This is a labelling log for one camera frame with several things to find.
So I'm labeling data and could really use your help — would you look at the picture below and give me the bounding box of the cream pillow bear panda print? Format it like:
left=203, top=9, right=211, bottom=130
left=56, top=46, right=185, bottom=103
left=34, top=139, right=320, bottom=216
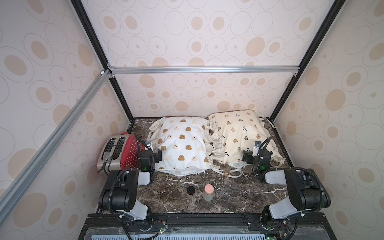
left=209, top=110, right=270, bottom=169

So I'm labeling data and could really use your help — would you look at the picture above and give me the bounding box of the white pillow brown bear print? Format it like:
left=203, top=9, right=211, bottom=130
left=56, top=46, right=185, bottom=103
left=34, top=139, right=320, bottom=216
left=150, top=117, right=214, bottom=177

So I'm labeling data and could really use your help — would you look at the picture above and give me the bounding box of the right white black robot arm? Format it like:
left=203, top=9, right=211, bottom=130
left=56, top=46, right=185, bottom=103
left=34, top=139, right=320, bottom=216
left=242, top=138, right=331, bottom=226

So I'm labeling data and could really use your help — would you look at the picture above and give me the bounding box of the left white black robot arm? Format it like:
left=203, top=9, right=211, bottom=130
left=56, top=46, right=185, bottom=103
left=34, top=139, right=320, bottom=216
left=99, top=141, right=162, bottom=221

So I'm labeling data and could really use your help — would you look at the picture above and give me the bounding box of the red silver toaster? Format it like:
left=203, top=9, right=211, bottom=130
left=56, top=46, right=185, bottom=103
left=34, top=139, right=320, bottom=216
left=97, top=133, right=142, bottom=176

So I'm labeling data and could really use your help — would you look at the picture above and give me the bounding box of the black lid glass jar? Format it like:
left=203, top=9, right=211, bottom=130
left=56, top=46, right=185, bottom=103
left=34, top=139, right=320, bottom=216
left=186, top=186, right=196, bottom=202

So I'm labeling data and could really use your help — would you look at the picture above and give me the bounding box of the pink lid glass jar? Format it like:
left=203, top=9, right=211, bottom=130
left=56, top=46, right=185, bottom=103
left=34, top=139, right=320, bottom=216
left=203, top=184, right=214, bottom=202

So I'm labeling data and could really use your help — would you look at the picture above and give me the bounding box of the diagonal silver aluminium bar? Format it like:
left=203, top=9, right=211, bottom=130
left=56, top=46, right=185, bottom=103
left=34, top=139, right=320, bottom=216
left=1, top=69, right=112, bottom=224

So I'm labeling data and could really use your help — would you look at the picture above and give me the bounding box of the horizontal silver aluminium bar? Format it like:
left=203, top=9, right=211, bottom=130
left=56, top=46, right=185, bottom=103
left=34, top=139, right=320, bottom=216
left=111, top=66, right=300, bottom=75

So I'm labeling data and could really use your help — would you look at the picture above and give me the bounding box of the black toaster power cord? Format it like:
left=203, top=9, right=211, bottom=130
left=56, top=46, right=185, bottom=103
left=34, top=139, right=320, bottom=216
left=97, top=157, right=115, bottom=176

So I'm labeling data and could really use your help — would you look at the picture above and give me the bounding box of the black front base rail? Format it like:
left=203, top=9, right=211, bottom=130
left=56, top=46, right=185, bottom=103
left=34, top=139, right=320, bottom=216
left=78, top=213, right=336, bottom=240

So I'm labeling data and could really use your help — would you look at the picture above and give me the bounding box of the left black frame post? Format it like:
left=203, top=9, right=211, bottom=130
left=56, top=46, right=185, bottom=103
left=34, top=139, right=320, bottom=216
left=71, top=0, right=135, bottom=123

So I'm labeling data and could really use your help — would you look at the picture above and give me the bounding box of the black frame post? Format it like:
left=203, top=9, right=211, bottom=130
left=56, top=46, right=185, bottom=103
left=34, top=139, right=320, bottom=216
left=71, top=0, right=135, bottom=123
left=269, top=0, right=346, bottom=122

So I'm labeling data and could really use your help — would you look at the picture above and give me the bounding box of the right black frame post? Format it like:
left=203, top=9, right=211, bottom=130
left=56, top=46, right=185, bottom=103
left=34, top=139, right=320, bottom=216
left=269, top=0, right=346, bottom=122

